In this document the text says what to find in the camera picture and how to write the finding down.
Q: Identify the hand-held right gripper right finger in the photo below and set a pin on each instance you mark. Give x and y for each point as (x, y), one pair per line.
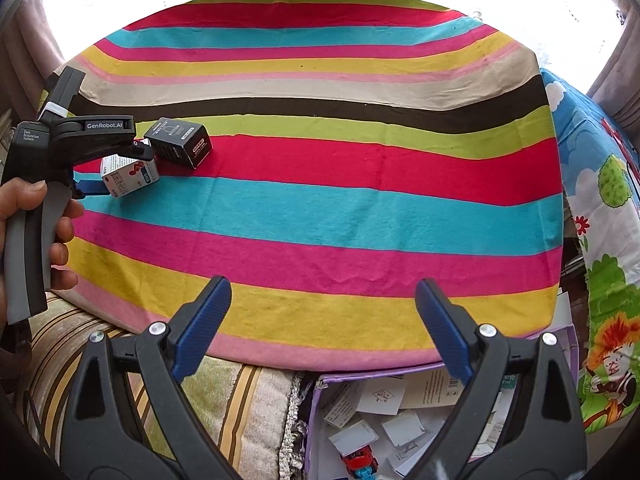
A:
(442, 330)

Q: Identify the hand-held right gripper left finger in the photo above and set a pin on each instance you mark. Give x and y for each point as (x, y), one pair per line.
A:
(202, 330)

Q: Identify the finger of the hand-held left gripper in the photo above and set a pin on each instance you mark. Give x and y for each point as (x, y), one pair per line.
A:
(92, 187)
(125, 149)

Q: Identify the red print white carton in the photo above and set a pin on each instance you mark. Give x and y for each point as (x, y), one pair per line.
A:
(127, 176)

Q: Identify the black carton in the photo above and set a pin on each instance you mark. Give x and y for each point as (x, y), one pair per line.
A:
(175, 142)

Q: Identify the pile of white cardboard boxes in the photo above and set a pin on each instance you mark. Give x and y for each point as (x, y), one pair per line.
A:
(400, 427)

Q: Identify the purple cardboard storage box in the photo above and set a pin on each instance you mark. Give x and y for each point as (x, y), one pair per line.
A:
(317, 420)

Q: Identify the red toy car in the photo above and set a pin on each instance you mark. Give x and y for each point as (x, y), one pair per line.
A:
(357, 462)

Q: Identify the person's left hand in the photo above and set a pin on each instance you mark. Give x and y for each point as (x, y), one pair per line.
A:
(67, 245)

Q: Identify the striped plush cushion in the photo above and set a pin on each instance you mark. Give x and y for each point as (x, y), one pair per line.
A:
(240, 400)

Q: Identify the beige curtain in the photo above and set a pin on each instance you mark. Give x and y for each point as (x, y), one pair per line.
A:
(30, 50)
(615, 75)

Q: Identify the multicolour striped cloth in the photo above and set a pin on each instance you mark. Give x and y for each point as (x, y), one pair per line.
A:
(325, 210)

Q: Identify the cartoon printed cloth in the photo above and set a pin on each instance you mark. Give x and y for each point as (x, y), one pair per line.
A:
(600, 210)

